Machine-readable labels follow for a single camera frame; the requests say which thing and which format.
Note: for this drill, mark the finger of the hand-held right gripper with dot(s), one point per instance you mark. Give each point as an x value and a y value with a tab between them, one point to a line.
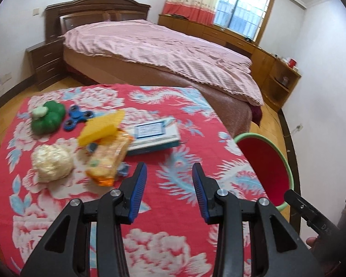
305	210

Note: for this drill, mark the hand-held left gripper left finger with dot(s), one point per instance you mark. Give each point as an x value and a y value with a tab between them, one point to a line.
137	193

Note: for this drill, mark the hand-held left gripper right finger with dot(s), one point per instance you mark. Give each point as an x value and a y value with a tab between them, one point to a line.
200	193

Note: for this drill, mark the clear orange snack packet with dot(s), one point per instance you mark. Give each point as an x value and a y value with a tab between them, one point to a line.
109	155

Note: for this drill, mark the teal and white box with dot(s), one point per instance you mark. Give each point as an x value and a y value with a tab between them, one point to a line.
150	131

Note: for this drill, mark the red bin with green rim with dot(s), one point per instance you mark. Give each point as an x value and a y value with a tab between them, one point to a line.
262	161

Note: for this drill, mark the yellow honeycomb sponge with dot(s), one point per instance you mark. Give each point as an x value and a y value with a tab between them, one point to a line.
101	127

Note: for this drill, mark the cream paper ball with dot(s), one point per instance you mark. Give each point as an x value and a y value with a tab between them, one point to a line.
52	161

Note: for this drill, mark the person's right hand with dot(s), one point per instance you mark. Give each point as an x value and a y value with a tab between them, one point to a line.
310	241

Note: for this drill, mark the red floral tablecloth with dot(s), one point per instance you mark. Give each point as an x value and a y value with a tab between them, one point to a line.
167	155

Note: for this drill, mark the blue fidget spinner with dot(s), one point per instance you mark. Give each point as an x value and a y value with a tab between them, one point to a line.
75	115

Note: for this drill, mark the green pumpkin toy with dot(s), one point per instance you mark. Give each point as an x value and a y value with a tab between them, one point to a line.
50	121

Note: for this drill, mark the small glass jar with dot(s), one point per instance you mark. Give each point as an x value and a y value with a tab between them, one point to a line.
285	80

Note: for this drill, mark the long light wooden cabinet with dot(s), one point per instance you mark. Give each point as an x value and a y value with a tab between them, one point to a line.
265	63

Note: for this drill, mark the small red container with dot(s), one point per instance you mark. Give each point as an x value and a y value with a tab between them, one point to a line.
292	63

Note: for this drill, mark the pink checked blanket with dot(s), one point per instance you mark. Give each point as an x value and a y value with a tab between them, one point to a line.
161	46

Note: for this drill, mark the dark wooden nightstand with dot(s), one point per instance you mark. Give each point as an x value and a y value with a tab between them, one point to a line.
46	63

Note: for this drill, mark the barred window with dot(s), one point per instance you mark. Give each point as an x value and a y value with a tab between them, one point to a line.
242	8

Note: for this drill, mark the dark wooden bed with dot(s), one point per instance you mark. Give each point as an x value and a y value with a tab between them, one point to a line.
98	5

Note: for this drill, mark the wall light switch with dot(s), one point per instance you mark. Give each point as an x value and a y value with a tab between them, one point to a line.
36	12

